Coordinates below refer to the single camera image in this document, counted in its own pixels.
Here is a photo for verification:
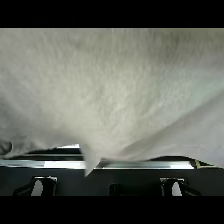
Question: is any grey garment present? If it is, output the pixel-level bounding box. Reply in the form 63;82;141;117
0;27;224;178

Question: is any silver frame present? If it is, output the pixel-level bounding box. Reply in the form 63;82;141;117
0;145;221;197

